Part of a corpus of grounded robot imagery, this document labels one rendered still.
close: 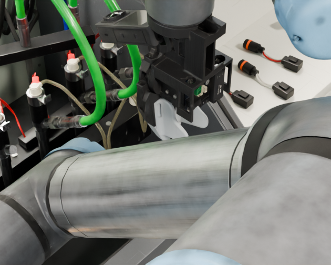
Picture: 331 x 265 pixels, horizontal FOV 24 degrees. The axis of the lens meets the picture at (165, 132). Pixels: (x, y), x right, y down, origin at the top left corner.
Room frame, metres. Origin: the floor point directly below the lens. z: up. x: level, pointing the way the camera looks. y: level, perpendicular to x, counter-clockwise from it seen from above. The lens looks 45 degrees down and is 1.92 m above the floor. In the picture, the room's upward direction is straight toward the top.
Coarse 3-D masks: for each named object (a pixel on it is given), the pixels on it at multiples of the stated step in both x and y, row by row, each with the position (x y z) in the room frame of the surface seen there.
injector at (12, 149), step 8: (0, 120) 0.83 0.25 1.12; (0, 136) 0.82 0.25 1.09; (0, 144) 0.82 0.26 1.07; (8, 144) 0.83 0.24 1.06; (0, 152) 0.82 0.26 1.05; (8, 152) 0.81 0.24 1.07; (0, 160) 0.83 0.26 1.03; (8, 160) 0.83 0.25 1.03; (8, 168) 0.83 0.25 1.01; (8, 176) 0.83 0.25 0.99; (8, 184) 0.82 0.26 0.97
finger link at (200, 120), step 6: (174, 108) 0.69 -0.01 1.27; (198, 108) 0.68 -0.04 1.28; (198, 114) 0.68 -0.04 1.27; (204, 114) 0.67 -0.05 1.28; (180, 120) 0.69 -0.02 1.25; (186, 120) 0.69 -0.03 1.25; (198, 120) 0.68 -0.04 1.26; (204, 120) 0.67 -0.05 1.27; (198, 126) 0.68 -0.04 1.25; (204, 126) 0.67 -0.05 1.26
